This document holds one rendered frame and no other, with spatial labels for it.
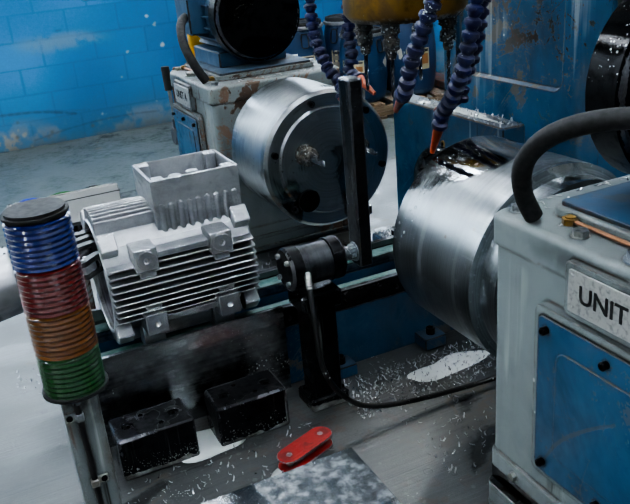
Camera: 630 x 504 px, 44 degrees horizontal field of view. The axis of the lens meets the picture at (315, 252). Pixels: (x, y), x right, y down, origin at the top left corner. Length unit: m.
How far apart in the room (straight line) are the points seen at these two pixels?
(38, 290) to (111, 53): 5.90
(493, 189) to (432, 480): 0.36
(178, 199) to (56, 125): 5.59
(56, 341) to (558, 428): 0.47
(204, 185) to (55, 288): 0.36
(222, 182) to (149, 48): 5.64
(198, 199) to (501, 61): 0.56
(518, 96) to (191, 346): 0.64
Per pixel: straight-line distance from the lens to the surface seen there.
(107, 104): 6.65
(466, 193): 0.91
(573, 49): 1.20
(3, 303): 1.05
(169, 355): 1.09
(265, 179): 1.37
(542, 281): 0.75
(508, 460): 0.90
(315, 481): 0.82
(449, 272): 0.90
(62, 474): 1.11
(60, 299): 0.75
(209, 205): 1.05
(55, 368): 0.78
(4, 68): 6.51
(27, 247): 0.73
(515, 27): 1.30
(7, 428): 1.24
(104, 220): 1.05
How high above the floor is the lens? 1.43
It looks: 23 degrees down
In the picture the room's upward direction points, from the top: 5 degrees counter-clockwise
